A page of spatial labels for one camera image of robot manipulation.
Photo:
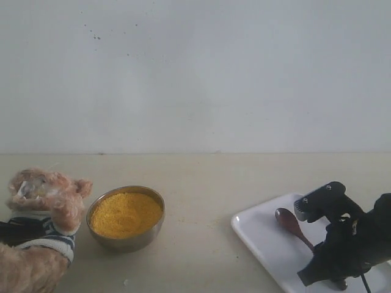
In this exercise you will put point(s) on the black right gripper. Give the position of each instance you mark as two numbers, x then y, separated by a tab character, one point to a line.
349	246

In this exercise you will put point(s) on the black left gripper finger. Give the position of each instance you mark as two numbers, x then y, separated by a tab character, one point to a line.
15	232

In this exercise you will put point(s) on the teddy bear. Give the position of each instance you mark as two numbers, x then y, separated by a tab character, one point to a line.
38	240

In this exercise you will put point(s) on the dark wooden spoon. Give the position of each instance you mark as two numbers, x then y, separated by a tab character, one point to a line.
289	222

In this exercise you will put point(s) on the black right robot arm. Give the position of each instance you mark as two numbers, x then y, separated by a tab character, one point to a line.
382	205

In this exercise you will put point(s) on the white rectangular plastic tray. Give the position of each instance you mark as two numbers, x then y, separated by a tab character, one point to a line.
283	255

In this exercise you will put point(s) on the yellow millet grains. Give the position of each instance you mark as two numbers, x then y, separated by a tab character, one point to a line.
125	215

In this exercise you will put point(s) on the steel bowl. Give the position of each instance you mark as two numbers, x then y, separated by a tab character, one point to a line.
134	243

